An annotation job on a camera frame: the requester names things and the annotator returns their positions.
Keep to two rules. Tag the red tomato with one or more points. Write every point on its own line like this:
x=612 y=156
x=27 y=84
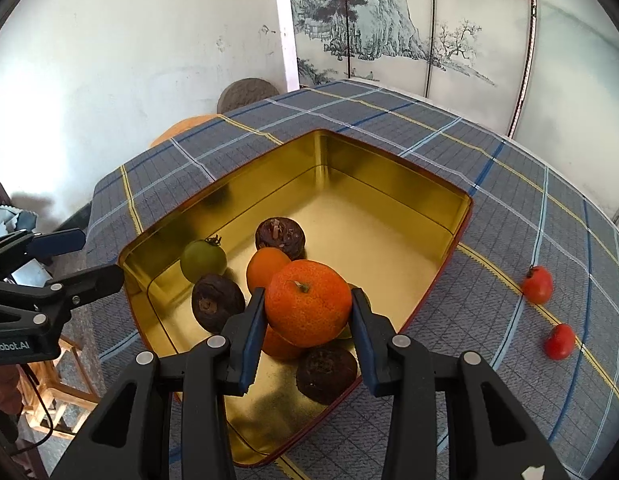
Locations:
x=538 y=285
x=559 y=341

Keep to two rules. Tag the large orange mandarin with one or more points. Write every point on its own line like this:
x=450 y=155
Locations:
x=308 y=302

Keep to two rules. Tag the painted landscape folding screen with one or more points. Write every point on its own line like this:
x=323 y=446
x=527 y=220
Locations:
x=469 y=10

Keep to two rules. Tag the person's left hand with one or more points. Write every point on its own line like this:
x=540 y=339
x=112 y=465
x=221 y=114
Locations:
x=4 y=385

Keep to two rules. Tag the light wooden chair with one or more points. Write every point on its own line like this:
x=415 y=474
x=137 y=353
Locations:
x=64 y=352

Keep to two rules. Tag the round orange stool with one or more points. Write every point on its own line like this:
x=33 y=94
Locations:
x=184 y=130

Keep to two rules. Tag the red and gold tin box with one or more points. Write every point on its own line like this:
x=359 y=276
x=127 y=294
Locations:
x=389 y=220

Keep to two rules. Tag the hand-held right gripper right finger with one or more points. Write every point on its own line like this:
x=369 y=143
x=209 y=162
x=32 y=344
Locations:
x=363 y=340

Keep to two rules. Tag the round brown stool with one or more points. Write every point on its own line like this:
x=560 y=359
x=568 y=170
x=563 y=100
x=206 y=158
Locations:
x=248 y=95

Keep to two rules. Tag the small smooth orange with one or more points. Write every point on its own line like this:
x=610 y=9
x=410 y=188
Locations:
x=264 y=270

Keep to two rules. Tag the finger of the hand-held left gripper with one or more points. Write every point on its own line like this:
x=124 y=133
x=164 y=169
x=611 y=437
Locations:
x=59 y=241
x=89 y=280

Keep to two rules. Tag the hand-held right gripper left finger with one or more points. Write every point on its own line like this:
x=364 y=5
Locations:
x=254 y=340

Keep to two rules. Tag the dark brown fruit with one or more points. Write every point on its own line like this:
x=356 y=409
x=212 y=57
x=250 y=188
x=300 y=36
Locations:
x=327 y=375
x=218 y=302
x=279 y=232

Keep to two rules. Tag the green tomato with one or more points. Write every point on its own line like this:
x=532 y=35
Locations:
x=345 y=333
x=203 y=260

